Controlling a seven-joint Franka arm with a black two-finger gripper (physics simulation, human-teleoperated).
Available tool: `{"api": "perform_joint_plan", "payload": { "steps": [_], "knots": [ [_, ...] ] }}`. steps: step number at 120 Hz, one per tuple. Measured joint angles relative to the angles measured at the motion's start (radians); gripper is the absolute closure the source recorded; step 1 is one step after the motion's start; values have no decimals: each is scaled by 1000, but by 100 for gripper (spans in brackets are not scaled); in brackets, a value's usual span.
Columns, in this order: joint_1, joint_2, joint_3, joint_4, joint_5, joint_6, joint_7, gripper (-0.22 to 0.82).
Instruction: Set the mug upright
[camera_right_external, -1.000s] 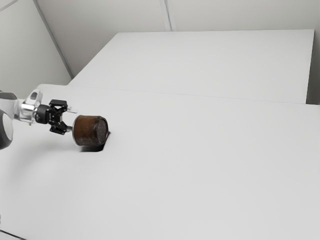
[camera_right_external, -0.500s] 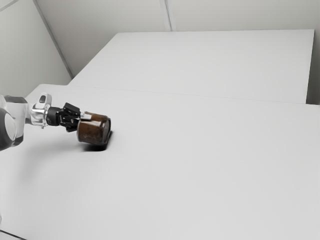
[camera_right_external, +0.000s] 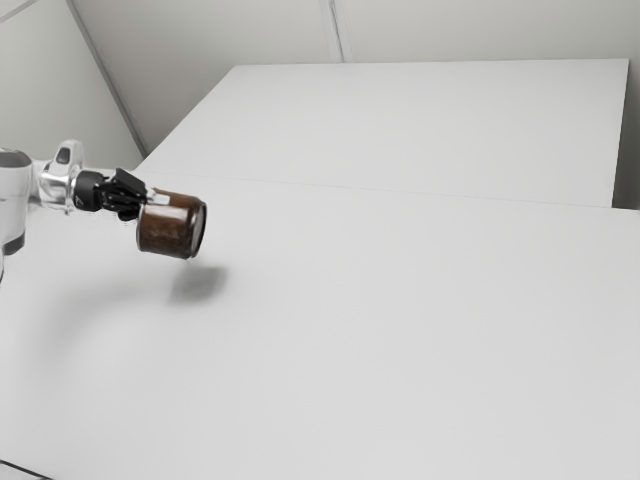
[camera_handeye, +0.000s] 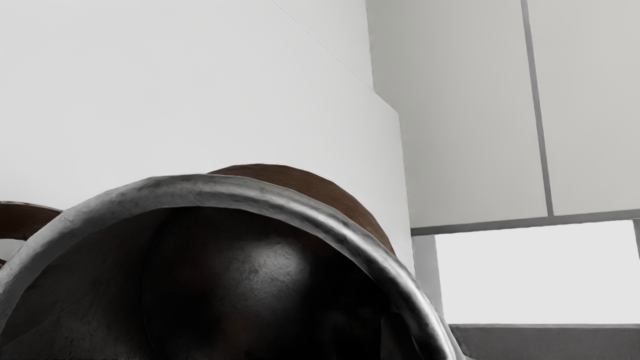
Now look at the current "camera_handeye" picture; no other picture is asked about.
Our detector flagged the brown mug with grey rim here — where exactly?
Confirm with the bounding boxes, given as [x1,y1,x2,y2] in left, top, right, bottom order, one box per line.
[0,163,458,360]

